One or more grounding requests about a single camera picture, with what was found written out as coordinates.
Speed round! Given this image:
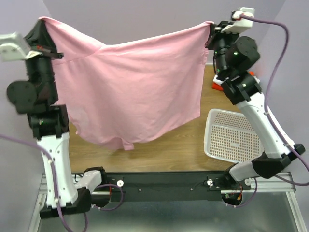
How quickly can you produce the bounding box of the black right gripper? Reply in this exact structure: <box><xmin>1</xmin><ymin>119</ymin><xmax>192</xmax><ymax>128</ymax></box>
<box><xmin>203</xmin><ymin>21</ymin><xmax>240</xmax><ymax>77</ymax></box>

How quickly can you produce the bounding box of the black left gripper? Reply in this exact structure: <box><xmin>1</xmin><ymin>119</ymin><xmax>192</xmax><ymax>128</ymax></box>
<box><xmin>22</xmin><ymin>18</ymin><xmax>64</xmax><ymax>101</ymax></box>

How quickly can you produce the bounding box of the pink t shirt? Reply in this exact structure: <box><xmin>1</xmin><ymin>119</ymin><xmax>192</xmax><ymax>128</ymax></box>
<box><xmin>43</xmin><ymin>17</ymin><xmax>213</xmax><ymax>150</ymax></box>

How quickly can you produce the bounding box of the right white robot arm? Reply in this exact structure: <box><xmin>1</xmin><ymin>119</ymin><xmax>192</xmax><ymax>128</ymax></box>
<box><xmin>205</xmin><ymin>21</ymin><xmax>305</xmax><ymax>189</ymax></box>

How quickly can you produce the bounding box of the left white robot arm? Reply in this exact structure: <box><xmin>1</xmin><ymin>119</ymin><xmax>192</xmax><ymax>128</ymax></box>
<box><xmin>0</xmin><ymin>20</ymin><xmax>107</xmax><ymax>218</ymax></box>

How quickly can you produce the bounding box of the white folded t shirt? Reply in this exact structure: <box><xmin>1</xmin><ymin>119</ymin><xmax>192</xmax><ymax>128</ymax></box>
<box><xmin>213</xmin><ymin>75</ymin><xmax>223</xmax><ymax>85</ymax></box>

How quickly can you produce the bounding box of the orange folded t shirt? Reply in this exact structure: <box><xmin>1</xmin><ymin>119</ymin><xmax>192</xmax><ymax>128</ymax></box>
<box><xmin>212</xmin><ymin>71</ymin><xmax>260</xmax><ymax>91</ymax></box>

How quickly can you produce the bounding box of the white plastic laundry basket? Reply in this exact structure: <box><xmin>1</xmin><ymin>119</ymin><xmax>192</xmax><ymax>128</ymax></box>
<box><xmin>204</xmin><ymin>109</ymin><xmax>264</xmax><ymax>163</ymax></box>

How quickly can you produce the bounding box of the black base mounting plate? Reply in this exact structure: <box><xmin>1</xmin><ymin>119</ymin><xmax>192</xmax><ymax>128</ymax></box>
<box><xmin>92</xmin><ymin>171</ymin><xmax>251</xmax><ymax>208</ymax></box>

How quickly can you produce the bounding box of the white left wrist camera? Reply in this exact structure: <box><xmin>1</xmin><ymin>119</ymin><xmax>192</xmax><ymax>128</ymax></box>
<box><xmin>0</xmin><ymin>32</ymin><xmax>42</xmax><ymax>62</ymax></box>

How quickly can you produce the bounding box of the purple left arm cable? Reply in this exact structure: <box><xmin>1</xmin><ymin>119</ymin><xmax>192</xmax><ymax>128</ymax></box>
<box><xmin>0</xmin><ymin>134</ymin><xmax>124</xmax><ymax>232</ymax></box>

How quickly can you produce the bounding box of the aluminium frame rail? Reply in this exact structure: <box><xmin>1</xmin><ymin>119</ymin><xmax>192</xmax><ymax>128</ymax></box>
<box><xmin>30</xmin><ymin>178</ymin><xmax>307</xmax><ymax>232</ymax></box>

